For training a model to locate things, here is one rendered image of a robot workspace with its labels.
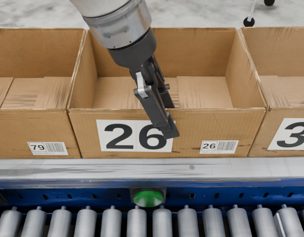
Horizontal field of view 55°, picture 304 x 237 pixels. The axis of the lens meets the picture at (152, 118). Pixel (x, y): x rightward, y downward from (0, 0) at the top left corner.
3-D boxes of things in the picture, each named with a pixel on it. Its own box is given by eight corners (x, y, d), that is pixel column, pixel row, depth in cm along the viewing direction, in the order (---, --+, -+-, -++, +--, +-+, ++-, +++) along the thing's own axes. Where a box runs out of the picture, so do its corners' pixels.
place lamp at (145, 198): (133, 209, 72) (132, 195, 67) (134, 204, 73) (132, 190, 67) (162, 209, 72) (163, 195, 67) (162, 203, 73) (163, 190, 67)
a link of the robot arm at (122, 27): (75, 27, 38) (96, 60, 43) (139, 3, 36) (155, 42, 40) (84, -6, 44) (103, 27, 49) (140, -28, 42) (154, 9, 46)
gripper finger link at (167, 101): (153, 96, 58) (153, 93, 58) (164, 118, 63) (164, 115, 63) (167, 92, 57) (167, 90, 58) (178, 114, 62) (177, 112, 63)
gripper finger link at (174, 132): (169, 111, 54) (169, 114, 53) (179, 133, 59) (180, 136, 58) (153, 115, 55) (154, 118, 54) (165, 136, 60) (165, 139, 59)
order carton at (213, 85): (81, 159, 69) (65, 110, 56) (96, 77, 88) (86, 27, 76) (247, 158, 69) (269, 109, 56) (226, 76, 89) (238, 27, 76)
